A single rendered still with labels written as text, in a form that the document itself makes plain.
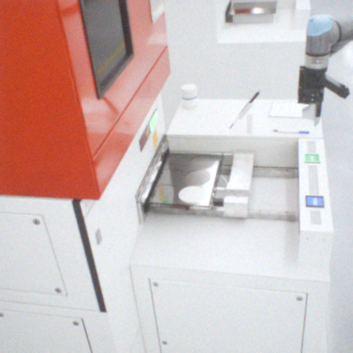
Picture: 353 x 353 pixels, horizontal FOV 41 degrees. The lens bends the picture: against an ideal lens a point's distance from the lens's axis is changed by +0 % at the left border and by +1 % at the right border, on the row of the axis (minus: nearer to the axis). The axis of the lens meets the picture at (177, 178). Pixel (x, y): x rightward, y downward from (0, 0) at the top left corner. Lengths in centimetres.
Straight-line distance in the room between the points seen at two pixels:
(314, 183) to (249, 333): 55
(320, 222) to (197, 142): 68
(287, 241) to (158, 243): 43
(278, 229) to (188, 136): 56
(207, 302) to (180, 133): 71
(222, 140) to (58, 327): 93
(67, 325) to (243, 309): 56
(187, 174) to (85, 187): 72
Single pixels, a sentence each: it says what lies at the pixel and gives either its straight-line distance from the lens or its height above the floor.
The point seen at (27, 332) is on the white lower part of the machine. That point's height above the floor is 68.
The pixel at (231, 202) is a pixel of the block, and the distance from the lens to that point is 161.
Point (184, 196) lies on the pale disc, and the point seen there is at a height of 90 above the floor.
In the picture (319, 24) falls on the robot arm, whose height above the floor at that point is 145.
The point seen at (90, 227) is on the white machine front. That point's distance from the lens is 122.
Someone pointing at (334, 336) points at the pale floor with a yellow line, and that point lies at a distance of 241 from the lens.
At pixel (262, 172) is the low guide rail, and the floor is 84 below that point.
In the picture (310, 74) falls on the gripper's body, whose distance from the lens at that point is 159.
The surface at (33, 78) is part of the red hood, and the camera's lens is 103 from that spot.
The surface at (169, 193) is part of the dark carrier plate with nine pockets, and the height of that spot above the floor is 90.
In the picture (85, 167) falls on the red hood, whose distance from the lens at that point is 109.
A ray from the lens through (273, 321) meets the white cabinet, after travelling 163.
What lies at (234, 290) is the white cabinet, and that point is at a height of 74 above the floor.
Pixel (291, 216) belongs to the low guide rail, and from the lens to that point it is 166.
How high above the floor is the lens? 187
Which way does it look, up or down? 34 degrees down
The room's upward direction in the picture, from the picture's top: 6 degrees counter-clockwise
